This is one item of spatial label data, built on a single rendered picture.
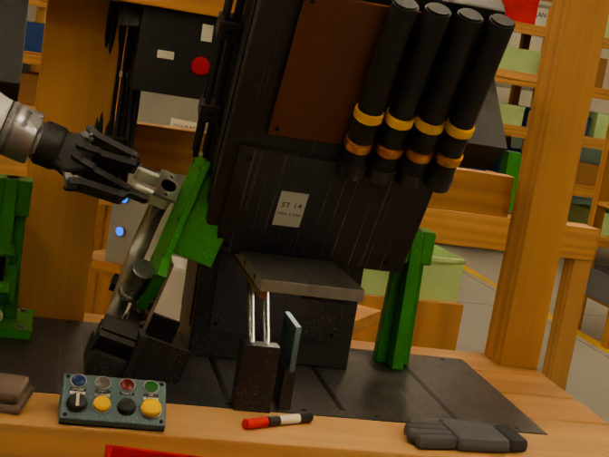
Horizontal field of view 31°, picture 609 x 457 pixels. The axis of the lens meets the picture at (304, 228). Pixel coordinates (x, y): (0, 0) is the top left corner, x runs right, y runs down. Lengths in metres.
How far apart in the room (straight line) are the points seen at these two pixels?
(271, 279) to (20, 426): 0.41
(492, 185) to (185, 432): 1.03
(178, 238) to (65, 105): 0.45
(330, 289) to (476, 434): 0.33
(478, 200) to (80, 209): 0.84
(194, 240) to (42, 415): 0.38
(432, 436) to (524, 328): 0.71
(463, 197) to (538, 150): 0.19
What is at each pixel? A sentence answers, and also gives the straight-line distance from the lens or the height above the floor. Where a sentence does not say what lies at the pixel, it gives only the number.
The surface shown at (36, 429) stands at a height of 0.89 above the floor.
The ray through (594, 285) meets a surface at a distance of 7.03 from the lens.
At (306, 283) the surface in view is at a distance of 1.62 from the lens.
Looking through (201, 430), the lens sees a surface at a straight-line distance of 1.63.
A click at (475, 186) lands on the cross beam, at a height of 1.24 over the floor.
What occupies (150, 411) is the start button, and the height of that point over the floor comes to 0.93.
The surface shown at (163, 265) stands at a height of 1.10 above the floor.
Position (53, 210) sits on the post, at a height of 1.10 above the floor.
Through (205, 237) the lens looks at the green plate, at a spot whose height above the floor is 1.15.
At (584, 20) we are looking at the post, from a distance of 2.32.
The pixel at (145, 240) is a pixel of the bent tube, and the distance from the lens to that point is 1.91.
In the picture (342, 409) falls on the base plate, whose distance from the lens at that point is 1.82.
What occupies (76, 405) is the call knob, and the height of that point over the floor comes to 0.93.
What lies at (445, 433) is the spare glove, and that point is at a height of 0.92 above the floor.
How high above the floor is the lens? 1.46
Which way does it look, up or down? 9 degrees down
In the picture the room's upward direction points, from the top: 9 degrees clockwise
